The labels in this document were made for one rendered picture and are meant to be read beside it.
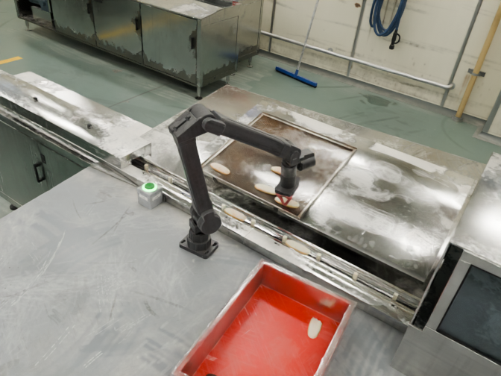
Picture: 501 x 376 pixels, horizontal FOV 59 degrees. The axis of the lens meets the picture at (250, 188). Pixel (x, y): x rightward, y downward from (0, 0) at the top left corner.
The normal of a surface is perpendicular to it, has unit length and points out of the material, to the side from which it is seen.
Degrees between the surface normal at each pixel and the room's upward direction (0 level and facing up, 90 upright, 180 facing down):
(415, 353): 90
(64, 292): 0
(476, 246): 0
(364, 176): 10
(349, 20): 90
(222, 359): 0
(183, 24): 90
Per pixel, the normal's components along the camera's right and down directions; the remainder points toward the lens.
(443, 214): -0.01, -0.72
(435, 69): -0.57, 0.44
